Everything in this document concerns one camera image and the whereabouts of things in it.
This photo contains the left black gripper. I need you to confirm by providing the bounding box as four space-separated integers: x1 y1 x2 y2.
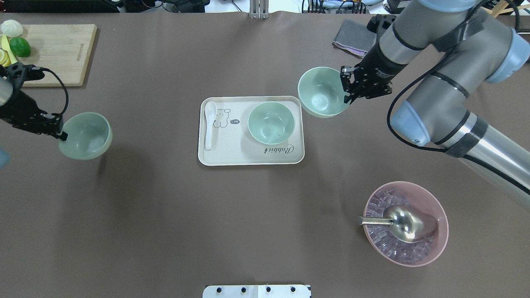
0 64 69 141

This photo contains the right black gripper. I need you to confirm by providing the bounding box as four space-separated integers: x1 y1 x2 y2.
340 64 392 104

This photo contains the green bowl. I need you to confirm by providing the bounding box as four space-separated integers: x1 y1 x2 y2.
297 67 349 118
58 113 113 160
247 102 295 145

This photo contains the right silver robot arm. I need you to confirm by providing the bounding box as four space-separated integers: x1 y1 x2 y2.
340 0 529 209

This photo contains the grey folded cloth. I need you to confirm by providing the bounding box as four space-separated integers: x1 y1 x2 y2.
332 19 376 58

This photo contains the lemon slice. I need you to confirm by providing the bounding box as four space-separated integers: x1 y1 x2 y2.
0 49 12 67

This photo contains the green lime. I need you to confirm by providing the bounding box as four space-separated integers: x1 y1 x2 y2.
8 36 31 57

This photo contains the yellow plastic knife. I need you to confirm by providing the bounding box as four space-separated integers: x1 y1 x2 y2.
1 34 19 64

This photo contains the wooden cutting board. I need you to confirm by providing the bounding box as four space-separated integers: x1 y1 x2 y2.
18 24 98 87

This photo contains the white garlic bulb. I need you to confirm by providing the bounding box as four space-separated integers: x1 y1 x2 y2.
0 19 24 38

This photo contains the green bowl on tray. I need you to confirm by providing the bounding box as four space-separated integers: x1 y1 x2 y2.
247 102 295 145

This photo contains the metal scoop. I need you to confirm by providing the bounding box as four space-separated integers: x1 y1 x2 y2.
357 205 438 243

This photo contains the cream serving tray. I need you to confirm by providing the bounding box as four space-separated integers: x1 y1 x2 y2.
198 96 305 166

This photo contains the white ceramic spoon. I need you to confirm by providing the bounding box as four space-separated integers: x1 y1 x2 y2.
205 101 217 151

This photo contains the pink bowl with ice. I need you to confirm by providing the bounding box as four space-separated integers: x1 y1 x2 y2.
358 181 449 267

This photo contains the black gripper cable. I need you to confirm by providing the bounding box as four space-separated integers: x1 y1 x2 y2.
39 67 70 116

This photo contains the aluminium frame post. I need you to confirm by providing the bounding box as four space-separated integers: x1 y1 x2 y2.
248 0 270 19

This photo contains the white pedestal column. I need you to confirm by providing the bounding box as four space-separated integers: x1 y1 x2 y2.
202 284 312 298

